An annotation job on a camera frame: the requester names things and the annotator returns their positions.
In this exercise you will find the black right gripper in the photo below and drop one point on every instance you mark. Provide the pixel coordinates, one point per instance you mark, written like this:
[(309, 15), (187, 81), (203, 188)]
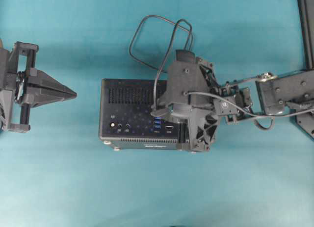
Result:
[(185, 97)]

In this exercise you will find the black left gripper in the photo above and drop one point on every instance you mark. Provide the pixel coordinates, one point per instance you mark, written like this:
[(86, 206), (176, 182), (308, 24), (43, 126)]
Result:
[(32, 77)]

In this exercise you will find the black mini PC box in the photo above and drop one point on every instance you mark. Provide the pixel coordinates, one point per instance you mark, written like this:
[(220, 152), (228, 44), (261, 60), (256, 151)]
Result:
[(126, 121)]

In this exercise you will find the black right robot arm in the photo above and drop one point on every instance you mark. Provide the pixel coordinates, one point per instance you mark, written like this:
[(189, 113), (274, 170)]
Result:
[(276, 93)]

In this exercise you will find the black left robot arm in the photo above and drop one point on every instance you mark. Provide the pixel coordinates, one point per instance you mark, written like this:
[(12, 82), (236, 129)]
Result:
[(9, 110)]

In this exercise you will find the black aluminium frame post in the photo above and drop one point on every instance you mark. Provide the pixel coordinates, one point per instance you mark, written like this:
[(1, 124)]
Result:
[(306, 11)]

